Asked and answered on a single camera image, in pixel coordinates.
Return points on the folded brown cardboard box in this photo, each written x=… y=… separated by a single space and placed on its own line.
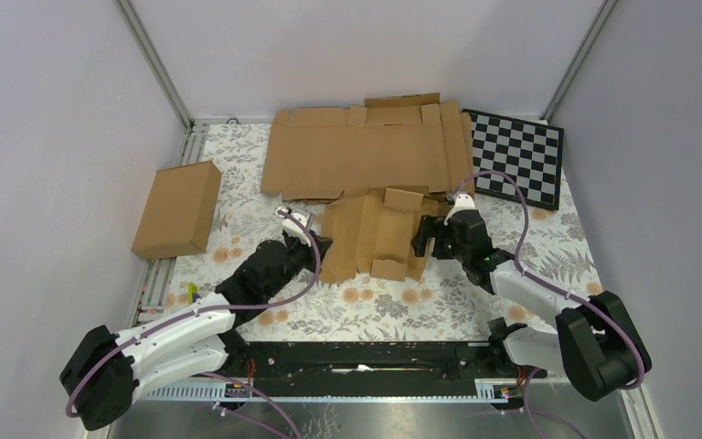
x=178 y=213

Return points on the aluminium frame post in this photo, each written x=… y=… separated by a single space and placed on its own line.
x=154 y=61
x=582 y=53

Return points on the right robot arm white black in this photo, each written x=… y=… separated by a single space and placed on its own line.
x=595 y=342

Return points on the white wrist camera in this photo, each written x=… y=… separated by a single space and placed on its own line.
x=460 y=202
x=296 y=224

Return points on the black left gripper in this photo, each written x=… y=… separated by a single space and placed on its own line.
x=311 y=253

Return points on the floral patterned table mat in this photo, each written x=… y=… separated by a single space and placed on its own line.
x=441 y=305

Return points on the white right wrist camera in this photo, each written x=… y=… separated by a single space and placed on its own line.
x=460 y=202

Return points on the left aluminium frame post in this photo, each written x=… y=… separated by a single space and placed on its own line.
x=154 y=61

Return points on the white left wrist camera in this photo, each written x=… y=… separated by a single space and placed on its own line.
x=296 y=224

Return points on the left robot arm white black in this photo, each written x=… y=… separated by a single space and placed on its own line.
x=110 y=370

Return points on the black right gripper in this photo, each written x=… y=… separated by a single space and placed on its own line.
x=431 y=227

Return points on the yellow green small tool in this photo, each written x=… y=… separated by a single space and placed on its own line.
x=192 y=293

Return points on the stack of flat cardboard blanks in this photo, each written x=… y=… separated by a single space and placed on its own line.
x=321 y=153

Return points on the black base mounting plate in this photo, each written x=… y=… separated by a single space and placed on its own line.
x=370 y=369

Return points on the right aluminium frame post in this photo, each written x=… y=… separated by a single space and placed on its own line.
x=582 y=53

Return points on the black white checkerboard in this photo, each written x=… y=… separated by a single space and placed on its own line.
x=530 y=153

